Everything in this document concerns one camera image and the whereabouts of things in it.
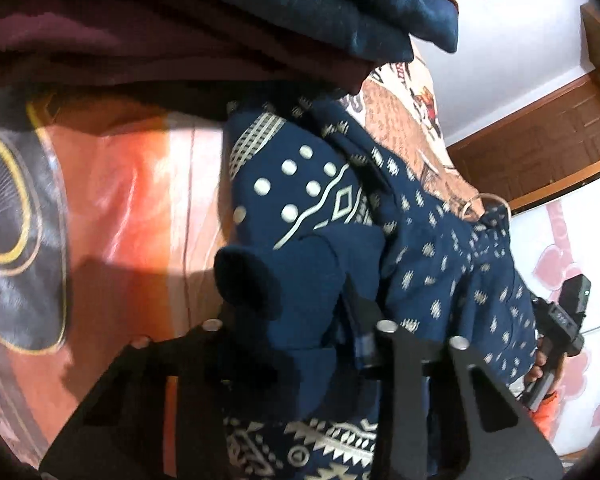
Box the maroon folded garment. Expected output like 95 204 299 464
0 0 381 96

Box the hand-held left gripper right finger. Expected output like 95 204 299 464
342 277 566 480

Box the person's right hand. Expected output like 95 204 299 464
524 349 552 385

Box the navy folded garment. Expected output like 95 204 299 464
170 0 461 61

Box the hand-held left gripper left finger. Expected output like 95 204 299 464
40 310 281 480

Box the navy patterned hooded jacket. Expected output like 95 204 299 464
214 97 538 480

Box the wooden door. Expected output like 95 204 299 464
460 85 600 201

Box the pink heart wall sticker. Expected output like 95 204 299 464
522 205 600 436

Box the printed bed sheet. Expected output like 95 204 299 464
0 57 483 471

